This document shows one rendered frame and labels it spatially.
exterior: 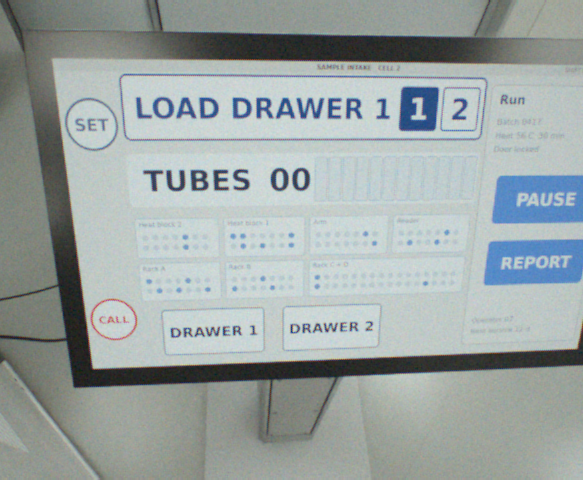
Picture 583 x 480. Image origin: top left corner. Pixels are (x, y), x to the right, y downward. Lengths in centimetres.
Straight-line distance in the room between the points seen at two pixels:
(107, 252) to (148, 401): 109
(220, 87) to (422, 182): 19
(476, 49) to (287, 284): 25
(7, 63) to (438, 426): 241
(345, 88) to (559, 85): 18
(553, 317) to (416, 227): 17
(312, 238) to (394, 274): 8
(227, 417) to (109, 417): 34
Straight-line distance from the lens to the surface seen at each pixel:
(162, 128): 40
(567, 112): 48
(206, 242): 41
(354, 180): 40
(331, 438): 140
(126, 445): 147
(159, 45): 40
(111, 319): 45
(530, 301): 51
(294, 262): 41
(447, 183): 43
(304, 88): 39
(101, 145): 41
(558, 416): 171
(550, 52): 47
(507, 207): 46
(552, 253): 50
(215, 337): 44
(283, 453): 138
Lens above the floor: 140
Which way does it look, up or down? 56 degrees down
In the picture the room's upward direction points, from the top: 6 degrees clockwise
